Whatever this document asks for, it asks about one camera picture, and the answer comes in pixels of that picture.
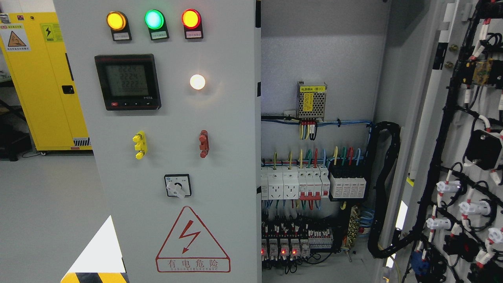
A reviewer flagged grey cabinet door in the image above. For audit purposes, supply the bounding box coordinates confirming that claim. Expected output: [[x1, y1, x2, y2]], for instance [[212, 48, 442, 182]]
[[368, 0, 502, 283], [54, 0, 262, 283]]

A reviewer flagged white breaker socket row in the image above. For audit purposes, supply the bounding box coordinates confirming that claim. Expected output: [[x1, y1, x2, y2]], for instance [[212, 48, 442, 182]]
[[261, 165, 330, 200]]

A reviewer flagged metal mesh power supply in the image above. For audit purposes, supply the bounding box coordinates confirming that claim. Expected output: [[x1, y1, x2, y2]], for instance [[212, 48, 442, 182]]
[[297, 81, 327, 120]]

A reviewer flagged white indicator light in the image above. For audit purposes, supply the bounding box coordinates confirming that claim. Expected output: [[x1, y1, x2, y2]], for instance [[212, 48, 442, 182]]
[[190, 74, 206, 90]]

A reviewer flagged white black surge protector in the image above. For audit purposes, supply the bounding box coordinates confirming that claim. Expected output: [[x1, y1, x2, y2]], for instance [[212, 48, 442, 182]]
[[329, 161, 368, 201]]

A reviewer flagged relay terminal block row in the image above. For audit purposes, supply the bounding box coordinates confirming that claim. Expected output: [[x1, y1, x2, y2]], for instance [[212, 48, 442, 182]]
[[260, 216, 334, 262]]

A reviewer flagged red electric hazard sticker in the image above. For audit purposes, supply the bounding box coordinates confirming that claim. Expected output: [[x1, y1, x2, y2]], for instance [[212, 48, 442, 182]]
[[156, 206, 231, 273]]

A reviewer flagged black digital power meter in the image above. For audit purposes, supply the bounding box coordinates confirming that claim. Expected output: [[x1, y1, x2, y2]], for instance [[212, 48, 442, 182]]
[[95, 53, 162, 111]]

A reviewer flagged red indicator light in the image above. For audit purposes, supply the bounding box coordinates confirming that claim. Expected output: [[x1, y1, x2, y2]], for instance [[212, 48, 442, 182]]
[[181, 9, 204, 40]]

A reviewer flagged green indicator light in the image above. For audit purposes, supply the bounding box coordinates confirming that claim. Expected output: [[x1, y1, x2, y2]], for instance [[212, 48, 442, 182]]
[[144, 9, 169, 40]]

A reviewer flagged yellow indicator light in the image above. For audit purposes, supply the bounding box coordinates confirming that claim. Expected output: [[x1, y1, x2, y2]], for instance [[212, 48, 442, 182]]
[[106, 11, 132, 41]]

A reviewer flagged yellow safety cabinet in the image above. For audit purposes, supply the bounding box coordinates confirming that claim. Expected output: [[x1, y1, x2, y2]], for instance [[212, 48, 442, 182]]
[[1, 12, 92, 152]]

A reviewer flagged black white rotary switch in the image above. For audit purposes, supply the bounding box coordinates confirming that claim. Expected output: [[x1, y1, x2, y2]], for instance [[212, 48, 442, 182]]
[[165, 174, 192, 198]]

